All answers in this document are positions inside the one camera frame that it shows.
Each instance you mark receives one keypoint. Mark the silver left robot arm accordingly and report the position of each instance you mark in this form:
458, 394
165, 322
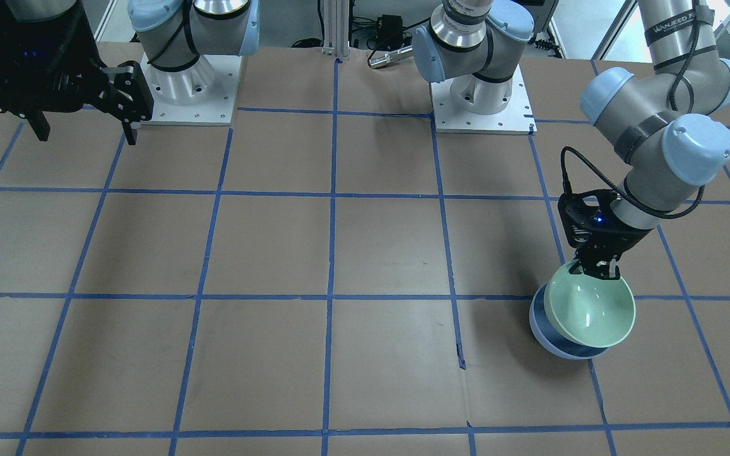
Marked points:
306, 196

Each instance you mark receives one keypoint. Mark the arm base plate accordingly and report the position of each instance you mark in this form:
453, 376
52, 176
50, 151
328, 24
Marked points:
202, 95
467, 105

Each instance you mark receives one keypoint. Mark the light blue bowl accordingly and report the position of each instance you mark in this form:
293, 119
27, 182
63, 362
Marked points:
546, 334

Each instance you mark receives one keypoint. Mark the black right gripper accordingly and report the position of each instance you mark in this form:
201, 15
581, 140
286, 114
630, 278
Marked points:
125, 95

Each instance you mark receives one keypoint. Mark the light green bowl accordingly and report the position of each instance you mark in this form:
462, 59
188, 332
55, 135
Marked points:
589, 311

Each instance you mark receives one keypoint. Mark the aluminium frame post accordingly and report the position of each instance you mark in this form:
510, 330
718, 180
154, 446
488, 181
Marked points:
336, 25

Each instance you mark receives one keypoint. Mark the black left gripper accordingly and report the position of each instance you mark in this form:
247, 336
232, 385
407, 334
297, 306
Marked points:
620, 235

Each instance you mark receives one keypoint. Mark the silver cylindrical connector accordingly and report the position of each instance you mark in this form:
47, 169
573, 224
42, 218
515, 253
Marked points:
391, 58

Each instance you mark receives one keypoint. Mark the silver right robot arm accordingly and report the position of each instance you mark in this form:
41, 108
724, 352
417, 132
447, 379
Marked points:
175, 34

